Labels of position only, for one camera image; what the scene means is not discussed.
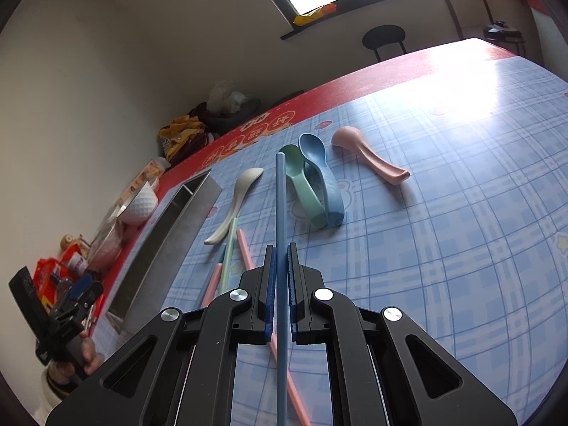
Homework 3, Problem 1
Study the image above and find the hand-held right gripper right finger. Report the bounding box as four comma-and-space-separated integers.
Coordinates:
288, 242, 519, 426

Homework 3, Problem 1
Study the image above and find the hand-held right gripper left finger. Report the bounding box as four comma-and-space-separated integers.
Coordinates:
44, 244, 278, 426

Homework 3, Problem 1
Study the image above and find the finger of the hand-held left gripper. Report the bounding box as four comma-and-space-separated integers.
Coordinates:
66, 274, 95, 305
82, 280, 106, 320

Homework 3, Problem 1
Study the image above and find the pink chopstick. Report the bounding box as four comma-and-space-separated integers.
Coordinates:
236, 229, 312, 426
201, 263, 223, 309

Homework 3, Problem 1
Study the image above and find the green chopstick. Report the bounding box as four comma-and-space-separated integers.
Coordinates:
216, 217, 238, 299

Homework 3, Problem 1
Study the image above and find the metal utensil tray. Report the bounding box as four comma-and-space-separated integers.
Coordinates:
105, 169, 223, 333

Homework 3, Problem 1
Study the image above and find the green spoon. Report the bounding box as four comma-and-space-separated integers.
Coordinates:
279, 144, 329, 229

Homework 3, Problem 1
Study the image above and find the cream spoon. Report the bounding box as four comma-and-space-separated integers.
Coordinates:
204, 168, 266, 245

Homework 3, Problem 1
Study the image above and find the blue spoon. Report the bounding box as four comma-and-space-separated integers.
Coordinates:
298, 133, 344, 226

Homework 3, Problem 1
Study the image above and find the pink spoon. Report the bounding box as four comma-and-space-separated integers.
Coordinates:
331, 126, 411, 185

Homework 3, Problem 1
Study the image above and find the person's left hand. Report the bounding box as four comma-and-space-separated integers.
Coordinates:
47, 338, 105, 387

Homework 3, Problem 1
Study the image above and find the clear bottle with blue label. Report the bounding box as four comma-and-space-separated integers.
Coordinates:
55, 277, 78, 302

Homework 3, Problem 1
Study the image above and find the white cup with red label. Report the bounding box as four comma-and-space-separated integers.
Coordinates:
62, 246, 89, 276

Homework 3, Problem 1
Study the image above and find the red snack packet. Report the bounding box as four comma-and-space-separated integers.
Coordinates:
33, 257, 67, 316

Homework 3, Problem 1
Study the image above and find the clear plastic bag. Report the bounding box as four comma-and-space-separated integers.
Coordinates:
86, 217, 125, 276

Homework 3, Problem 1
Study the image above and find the white dimpled bowl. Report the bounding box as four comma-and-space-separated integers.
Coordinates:
116, 177, 159, 227

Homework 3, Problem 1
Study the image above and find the orange tissue packet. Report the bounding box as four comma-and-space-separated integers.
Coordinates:
131, 157, 171, 191

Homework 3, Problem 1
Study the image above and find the plaid printed tablecloth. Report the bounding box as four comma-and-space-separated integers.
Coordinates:
89, 38, 568, 426

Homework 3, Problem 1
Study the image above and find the maroon cloth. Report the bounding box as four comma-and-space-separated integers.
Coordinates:
169, 133, 214, 165

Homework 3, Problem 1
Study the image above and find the dark grey chair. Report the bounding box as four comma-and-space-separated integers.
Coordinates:
189, 98, 262, 134

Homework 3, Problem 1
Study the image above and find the yellow printed cloth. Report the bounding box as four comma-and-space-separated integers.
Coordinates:
159, 115, 207, 158

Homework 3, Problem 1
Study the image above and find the white plastic bag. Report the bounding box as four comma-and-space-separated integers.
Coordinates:
208, 81, 247, 114

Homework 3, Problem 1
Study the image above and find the dark windowsill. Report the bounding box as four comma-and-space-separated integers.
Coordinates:
279, 0, 498, 40

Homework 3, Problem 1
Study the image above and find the black stool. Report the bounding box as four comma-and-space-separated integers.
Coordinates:
361, 25, 408, 64

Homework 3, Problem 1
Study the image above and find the black pressure cooker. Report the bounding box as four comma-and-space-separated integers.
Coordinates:
483, 20, 526, 56

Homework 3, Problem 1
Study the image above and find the folding frame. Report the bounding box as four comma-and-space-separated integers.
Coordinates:
444, 0, 493, 40

